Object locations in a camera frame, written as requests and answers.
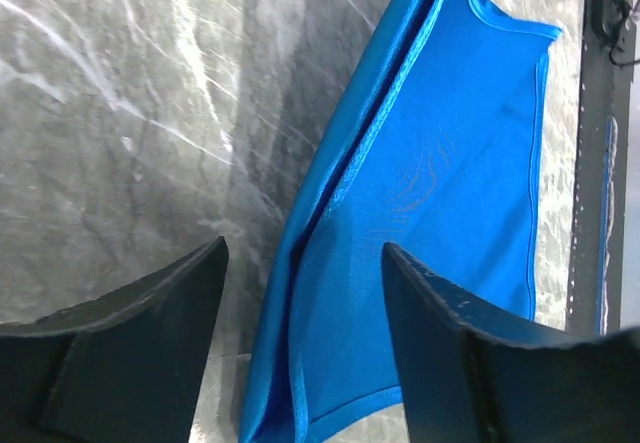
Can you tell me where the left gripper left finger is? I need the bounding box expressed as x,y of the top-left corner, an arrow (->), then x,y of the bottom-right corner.
1,238 -> 229,442

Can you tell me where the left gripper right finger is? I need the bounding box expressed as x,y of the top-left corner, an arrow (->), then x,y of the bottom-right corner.
382,243 -> 639,442

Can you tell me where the blue cloth napkin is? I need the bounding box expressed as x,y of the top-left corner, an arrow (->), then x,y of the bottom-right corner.
239,0 -> 559,442

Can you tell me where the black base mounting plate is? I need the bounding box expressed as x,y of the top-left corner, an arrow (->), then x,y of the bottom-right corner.
565,0 -> 639,336

